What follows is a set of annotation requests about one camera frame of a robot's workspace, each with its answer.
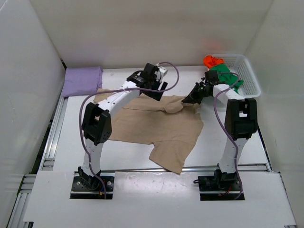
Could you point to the aluminium frame rail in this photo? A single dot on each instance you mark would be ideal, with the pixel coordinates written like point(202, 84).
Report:
point(128, 157)

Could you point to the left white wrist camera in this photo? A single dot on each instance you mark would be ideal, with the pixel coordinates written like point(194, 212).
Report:
point(162, 70)

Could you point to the green t shirt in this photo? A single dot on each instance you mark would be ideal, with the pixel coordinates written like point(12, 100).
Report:
point(225, 76)

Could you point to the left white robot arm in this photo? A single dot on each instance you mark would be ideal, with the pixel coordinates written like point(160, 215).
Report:
point(96, 127)

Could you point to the beige t shirt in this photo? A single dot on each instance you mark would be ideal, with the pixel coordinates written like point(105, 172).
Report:
point(170, 125)

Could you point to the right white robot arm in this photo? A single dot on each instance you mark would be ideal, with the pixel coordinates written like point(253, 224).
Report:
point(239, 125)

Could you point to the white front board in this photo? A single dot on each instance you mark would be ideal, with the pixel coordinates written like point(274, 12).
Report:
point(158, 200)

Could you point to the white plastic basket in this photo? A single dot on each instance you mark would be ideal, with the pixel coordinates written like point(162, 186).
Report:
point(239, 64)

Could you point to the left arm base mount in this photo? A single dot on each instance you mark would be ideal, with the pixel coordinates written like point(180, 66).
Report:
point(91, 188)

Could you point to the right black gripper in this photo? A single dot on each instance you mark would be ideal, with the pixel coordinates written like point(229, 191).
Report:
point(198, 90)

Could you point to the orange t shirt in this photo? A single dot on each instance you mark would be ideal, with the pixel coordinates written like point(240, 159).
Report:
point(210, 61)

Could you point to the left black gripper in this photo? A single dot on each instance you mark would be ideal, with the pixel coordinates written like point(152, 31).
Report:
point(156, 90)

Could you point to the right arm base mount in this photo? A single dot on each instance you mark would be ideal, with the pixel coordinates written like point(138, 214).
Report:
point(220, 186)

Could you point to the purple t shirt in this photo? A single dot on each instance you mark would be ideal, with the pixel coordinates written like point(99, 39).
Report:
point(82, 81)

